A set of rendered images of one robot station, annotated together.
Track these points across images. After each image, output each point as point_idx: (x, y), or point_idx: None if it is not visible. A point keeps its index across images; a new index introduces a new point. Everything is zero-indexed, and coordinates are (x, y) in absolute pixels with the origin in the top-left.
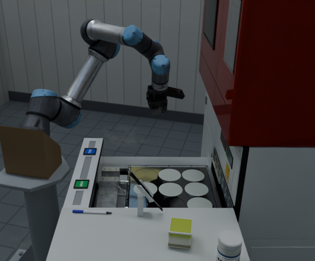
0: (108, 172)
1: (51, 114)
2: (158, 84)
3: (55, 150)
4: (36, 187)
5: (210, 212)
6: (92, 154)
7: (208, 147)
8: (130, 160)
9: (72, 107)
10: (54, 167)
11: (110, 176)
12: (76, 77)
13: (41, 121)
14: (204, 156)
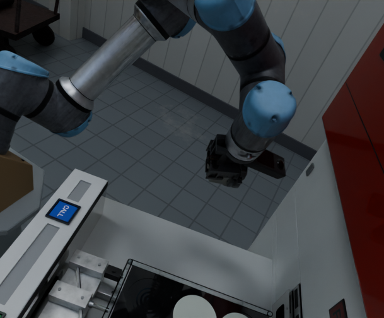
0: (82, 268)
1: (24, 109)
2: (241, 147)
3: (13, 175)
4: None
5: None
6: (64, 223)
7: (281, 250)
8: (147, 223)
9: (70, 106)
10: (8, 200)
11: (85, 274)
12: (96, 53)
13: None
14: (267, 248)
